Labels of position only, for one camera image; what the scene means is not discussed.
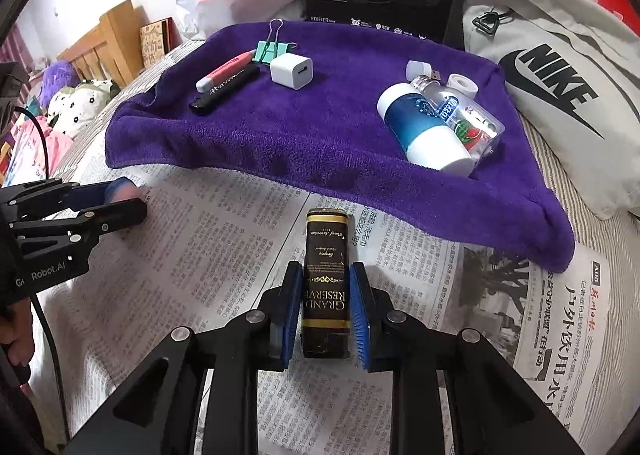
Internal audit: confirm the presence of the pink blue round object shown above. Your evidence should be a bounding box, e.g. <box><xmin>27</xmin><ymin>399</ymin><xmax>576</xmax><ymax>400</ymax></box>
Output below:
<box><xmin>104</xmin><ymin>177</ymin><xmax>142</xmax><ymax>204</ymax></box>

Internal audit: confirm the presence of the pink white tube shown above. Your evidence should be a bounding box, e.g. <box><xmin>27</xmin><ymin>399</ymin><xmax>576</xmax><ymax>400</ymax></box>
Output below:
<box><xmin>195</xmin><ymin>50</ymin><xmax>255</xmax><ymax>93</ymax></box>

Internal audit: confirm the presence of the black pen-shaped stick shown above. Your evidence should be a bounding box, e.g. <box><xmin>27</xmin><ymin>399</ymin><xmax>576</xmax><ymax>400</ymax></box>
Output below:
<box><xmin>189</xmin><ymin>64</ymin><xmax>260</xmax><ymax>115</ymax></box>

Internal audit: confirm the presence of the black gold rectangular box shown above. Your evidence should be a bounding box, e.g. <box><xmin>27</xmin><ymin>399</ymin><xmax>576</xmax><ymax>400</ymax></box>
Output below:
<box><xmin>302</xmin><ymin>208</ymin><xmax>350</xmax><ymax>359</ymax></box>

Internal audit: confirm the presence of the teal binder clip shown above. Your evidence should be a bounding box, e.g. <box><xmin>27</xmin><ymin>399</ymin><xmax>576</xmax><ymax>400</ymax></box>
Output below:
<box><xmin>252</xmin><ymin>19</ymin><xmax>298</xmax><ymax>65</ymax></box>

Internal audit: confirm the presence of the white USB charger cube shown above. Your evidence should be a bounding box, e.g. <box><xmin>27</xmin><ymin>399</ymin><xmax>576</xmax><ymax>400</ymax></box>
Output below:
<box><xmin>269</xmin><ymin>52</ymin><xmax>314</xmax><ymax>90</ymax></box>

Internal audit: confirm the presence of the clear plastic swab bottle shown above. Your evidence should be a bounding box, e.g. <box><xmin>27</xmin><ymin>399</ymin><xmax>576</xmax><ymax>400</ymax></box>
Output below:
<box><xmin>410</xmin><ymin>76</ymin><xmax>506</xmax><ymax>163</ymax></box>

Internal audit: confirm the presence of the white blue cylindrical bottle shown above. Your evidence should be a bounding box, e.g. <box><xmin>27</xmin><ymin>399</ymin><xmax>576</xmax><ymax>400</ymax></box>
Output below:
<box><xmin>376</xmin><ymin>82</ymin><xmax>475</xmax><ymax>178</ymax></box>

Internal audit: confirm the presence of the white tape roll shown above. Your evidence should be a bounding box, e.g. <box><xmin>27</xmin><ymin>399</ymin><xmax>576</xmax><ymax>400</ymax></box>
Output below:
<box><xmin>447</xmin><ymin>73</ymin><xmax>478</xmax><ymax>99</ymax></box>

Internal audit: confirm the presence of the white USB plug light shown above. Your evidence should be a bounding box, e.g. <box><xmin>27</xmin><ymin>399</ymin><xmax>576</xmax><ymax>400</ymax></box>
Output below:
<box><xmin>405</xmin><ymin>60</ymin><xmax>440</xmax><ymax>82</ymax></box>

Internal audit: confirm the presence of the person's hand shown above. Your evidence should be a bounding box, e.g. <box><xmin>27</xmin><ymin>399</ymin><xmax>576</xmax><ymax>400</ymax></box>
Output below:
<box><xmin>1</xmin><ymin>298</ymin><xmax>35</xmax><ymax>366</ymax></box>

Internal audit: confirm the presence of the plush toys pile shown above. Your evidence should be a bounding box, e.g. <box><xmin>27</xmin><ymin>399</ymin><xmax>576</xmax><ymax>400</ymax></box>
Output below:
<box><xmin>1</xmin><ymin>61</ymin><xmax>119</xmax><ymax>186</ymax></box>

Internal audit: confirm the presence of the newspaper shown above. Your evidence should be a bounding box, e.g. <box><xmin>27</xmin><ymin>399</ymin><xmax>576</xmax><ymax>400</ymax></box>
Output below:
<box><xmin>32</xmin><ymin>165</ymin><xmax>611</xmax><ymax>454</ymax></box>

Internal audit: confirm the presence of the wooden furniture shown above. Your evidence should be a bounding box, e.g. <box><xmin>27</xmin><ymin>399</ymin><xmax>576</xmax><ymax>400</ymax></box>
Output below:
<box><xmin>58</xmin><ymin>0</ymin><xmax>143</xmax><ymax>88</ymax></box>

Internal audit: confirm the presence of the brown patterned box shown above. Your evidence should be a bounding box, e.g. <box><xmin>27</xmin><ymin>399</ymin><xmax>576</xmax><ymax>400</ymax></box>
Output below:
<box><xmin>139</xmin><ymin>18</ymin><xmax>177</xmax><ymax>68</ymax></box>

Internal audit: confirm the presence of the striped beige bedding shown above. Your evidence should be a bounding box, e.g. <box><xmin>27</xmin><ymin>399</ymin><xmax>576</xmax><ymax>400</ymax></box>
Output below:
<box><xmin>30</xmin><ymin>130</ymin><xmax>639</xmax><ymax>454</ymax></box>

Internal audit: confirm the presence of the purple towel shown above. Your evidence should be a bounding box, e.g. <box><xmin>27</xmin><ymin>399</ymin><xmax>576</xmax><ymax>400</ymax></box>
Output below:
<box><xmin>105</xmin><ymin>22</ymin><xmax>575</xmax><ymax>273</ymax></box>

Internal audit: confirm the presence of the grey Nike bag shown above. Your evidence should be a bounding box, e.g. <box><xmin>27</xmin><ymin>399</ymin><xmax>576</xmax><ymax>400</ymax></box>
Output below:
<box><xmin>462</xmin><ymin>0</ymin><xmax>639</xmax><ymax>219</ymax></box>

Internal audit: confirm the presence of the grey carabiner clip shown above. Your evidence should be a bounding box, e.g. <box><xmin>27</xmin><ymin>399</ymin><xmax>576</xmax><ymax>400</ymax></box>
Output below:
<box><xmin>472</xmin><ymin>9</ymin><xmax>514</xmax><ymax>36</ymax></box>

